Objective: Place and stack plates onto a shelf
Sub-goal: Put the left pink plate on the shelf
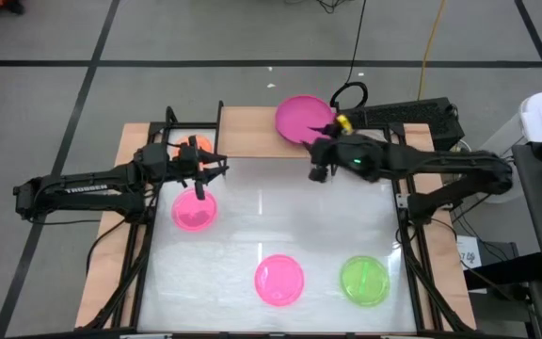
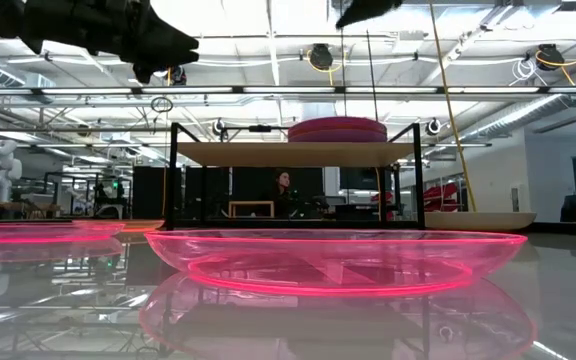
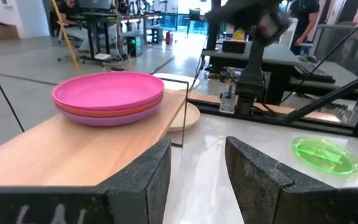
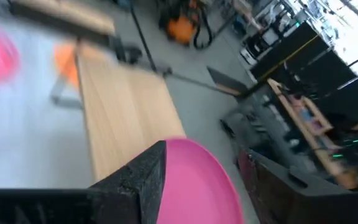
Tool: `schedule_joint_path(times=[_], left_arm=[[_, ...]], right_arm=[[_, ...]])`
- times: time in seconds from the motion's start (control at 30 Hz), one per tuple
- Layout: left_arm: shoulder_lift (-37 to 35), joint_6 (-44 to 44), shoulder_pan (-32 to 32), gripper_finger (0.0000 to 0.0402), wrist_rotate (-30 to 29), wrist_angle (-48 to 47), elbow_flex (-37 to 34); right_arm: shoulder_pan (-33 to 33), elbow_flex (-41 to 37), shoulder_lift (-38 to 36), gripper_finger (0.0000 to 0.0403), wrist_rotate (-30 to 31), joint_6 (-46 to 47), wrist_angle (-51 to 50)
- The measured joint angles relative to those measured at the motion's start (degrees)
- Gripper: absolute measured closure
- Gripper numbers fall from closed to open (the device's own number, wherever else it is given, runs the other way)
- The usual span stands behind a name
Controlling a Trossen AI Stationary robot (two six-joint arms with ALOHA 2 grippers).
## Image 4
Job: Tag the small translucent orange plate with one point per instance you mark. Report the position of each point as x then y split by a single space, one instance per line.
65 62

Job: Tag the wooden rack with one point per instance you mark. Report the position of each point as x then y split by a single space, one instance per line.
312 137

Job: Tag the white table mat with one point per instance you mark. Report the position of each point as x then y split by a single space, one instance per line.
26 140

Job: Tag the wooden shelf with black legs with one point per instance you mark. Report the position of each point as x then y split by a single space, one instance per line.
126 118

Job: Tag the black partition panel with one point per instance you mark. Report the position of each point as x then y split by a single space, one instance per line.
306 53

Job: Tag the orange and black equipment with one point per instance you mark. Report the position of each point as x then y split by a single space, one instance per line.
180 29

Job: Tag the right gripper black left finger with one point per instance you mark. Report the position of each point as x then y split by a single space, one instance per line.
73 207

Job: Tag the large magenta plate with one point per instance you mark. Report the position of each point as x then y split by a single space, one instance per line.
194 193

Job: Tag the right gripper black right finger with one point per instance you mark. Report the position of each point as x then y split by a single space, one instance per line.
306 205

